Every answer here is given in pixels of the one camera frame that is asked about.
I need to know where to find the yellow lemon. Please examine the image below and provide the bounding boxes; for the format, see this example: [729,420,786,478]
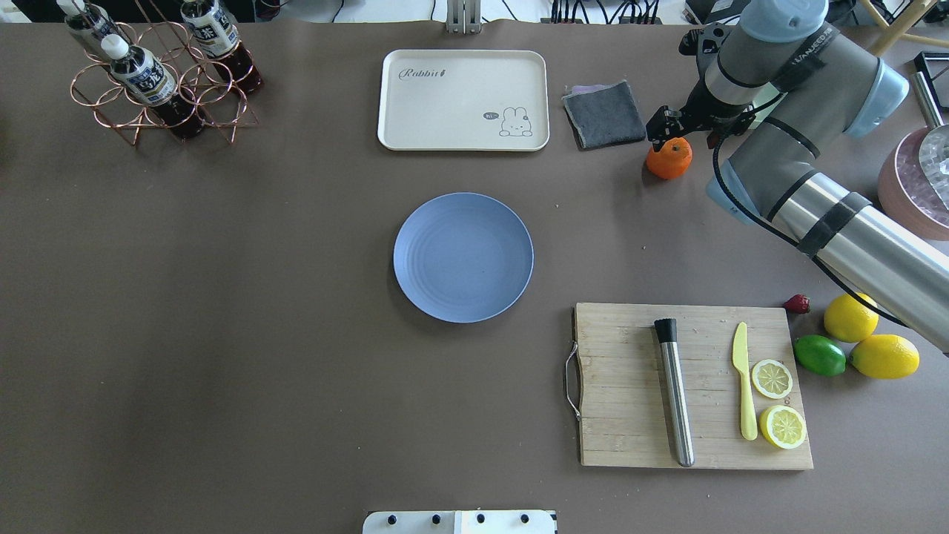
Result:
[823,294,880,343]
[850,334,921,380]

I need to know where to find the pink bowl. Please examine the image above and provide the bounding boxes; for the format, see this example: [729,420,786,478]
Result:
[878,128,948,241]

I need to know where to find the yellow plastic knife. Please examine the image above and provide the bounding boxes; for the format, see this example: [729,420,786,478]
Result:
[732,322,758,441]

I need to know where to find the dark drink bottle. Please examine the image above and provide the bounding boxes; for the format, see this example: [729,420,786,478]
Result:
[101,35,205,139]
[179,1,264,95]
[56,0,127,50]

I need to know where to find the red strawberry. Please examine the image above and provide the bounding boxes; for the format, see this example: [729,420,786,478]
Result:
[782,294,810,314]

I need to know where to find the steel muddler black tip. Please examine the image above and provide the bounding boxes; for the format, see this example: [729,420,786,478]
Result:
[654,318,695,467]

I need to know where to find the cream rabbit tray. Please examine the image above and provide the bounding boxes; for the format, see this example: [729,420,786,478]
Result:
[377,50,550,151]

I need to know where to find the metal ice scoop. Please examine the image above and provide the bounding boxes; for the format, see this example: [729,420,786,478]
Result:
[911,71,948,209]

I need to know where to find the aluminium frame post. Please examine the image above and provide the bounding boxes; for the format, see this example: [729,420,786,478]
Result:
[445,0,482,35]

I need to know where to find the clear ice cubes pile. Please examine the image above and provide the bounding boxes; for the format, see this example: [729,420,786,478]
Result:
[896,128,948,226]

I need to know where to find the copper wire bottle rack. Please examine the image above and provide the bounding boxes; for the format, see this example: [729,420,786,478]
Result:
[59,1,264,145]

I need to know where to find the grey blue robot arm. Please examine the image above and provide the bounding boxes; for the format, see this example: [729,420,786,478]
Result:
[647,1,948,352]

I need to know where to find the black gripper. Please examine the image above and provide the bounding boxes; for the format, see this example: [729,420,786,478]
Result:
[645,76,753,148]

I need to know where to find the green lime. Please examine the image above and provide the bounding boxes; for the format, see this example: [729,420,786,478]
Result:
[793,334,847,378]

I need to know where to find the lemon slice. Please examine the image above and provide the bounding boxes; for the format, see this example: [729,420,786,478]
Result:
[759,405,807,449]
[750,359,794,400]

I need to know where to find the blue round plate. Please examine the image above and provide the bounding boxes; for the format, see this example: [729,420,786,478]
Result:
[393,192,535,323]

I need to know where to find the wooden cutting board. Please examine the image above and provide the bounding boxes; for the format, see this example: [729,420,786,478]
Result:
[574,302,813,470]

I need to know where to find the grey folded cloth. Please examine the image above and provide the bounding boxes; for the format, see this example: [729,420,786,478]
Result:
[562,80,647,150]

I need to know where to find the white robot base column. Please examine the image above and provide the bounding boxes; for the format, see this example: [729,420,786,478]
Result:
[362,510,558,533]

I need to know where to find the orange mandarin fruit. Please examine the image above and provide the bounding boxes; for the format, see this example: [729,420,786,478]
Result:
[645,136,692,180]

